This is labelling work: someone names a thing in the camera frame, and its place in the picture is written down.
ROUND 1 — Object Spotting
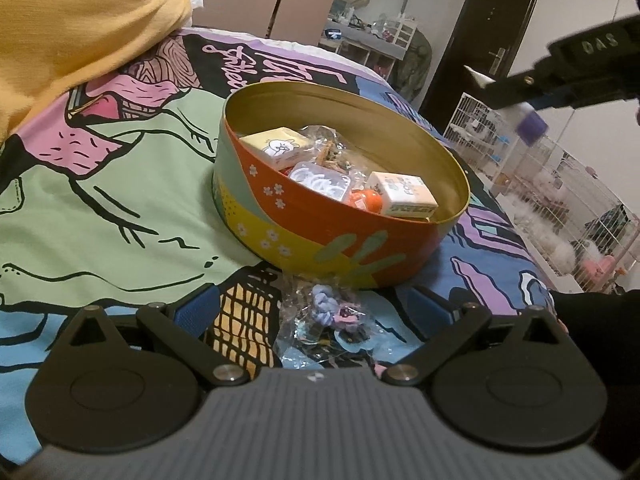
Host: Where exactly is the black door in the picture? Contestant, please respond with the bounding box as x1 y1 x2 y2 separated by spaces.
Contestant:
420 0 546 116

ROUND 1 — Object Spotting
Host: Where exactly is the clear bag of snacks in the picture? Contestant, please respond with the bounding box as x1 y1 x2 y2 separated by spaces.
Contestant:
300 124 371 181

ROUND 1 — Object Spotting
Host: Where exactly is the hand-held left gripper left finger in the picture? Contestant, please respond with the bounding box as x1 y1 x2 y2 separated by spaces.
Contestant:
60 282 251 386

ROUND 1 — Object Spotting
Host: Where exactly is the small orange object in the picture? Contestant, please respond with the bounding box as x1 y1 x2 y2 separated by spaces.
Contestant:
347 187 386 213

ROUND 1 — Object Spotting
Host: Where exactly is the white fluffy animal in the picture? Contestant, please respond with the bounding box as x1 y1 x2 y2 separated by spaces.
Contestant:
510 195 576 276

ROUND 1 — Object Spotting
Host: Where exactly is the round colourful metal tin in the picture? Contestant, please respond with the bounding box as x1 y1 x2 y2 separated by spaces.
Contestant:
212 81 471 290

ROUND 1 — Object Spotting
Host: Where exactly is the purple plastic item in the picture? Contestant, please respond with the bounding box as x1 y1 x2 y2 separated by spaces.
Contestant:
515 105 548 145

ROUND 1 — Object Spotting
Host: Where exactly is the clear box of floss picks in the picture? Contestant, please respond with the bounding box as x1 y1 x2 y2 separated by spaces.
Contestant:
287 161 353 203

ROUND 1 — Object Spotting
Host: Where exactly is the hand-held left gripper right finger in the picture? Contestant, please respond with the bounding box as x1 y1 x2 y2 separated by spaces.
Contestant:
382 284 576 386

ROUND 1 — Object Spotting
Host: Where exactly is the pink plastic item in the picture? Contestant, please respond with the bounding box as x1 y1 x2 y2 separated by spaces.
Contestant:
575 254 617 283

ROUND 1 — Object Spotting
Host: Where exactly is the white wire pet cage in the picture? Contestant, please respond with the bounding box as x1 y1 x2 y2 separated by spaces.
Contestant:
442 92 640 296

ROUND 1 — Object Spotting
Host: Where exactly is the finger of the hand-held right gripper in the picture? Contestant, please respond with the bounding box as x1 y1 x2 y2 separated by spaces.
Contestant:
480 62 551 108

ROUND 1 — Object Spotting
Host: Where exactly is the person's right forearm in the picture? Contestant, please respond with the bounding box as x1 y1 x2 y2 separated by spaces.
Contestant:
549 289 640 386

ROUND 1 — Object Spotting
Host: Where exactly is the pale yellow tissue pack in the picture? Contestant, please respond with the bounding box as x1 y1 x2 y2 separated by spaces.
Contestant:
239 126 312 171

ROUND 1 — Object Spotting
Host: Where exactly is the clear bag of hair ties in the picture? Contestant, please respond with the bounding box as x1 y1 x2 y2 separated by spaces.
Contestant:
272 280 388 368

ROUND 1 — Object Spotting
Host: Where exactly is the cluttered shelf unit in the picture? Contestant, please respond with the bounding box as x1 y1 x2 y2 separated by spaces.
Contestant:
320 0 421 76

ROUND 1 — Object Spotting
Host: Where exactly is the colourful printed blanket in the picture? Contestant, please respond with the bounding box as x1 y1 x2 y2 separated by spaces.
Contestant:
0 27 556 411

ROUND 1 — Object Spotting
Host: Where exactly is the yellow blanket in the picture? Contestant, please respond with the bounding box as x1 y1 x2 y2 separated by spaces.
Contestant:
0 0 196 143

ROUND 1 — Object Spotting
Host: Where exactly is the green jacket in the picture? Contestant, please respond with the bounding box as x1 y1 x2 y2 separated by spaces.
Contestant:
390 30 433 103

